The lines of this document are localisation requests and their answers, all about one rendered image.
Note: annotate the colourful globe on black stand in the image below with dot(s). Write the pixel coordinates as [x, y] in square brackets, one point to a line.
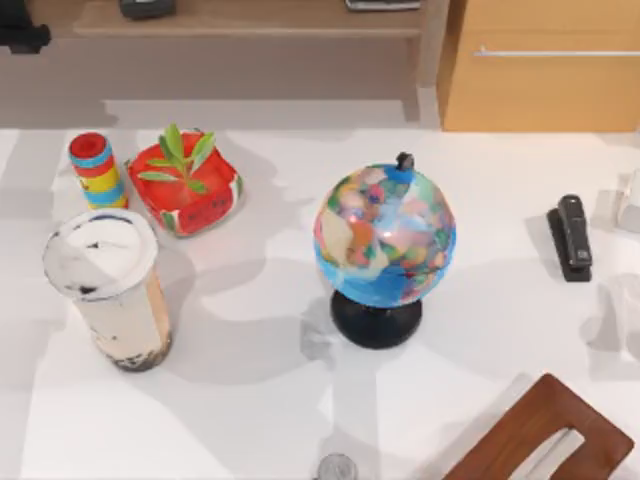
[385, 235]

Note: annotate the red plant pot with greens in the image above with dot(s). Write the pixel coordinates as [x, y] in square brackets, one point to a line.
[187, 187]

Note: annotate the wooden open shelf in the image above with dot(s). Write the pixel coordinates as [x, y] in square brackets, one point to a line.
[240, 50]

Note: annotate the bubble tea cup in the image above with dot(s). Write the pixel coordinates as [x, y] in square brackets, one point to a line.
[110, 280]

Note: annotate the stack of coloured rings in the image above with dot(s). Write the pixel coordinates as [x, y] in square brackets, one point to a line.
[97, 172]

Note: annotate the dark flat book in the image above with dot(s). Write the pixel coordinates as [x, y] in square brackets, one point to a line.
[382, 4]

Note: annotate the black stapler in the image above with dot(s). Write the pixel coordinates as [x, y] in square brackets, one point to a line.
[572, 235]

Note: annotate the pale wooden cupboard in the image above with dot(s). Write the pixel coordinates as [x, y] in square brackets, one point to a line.
[540, 85]

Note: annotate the brown wooden tray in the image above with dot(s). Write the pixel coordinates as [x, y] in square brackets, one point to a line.
[520, 435]

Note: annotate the black device on shelf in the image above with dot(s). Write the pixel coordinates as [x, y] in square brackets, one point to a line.
[148, 7]

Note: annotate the white rounded object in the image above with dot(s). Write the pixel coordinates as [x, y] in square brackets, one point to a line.
[631, 200]

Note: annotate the black object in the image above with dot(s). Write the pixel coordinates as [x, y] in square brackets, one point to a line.
[22, 35]

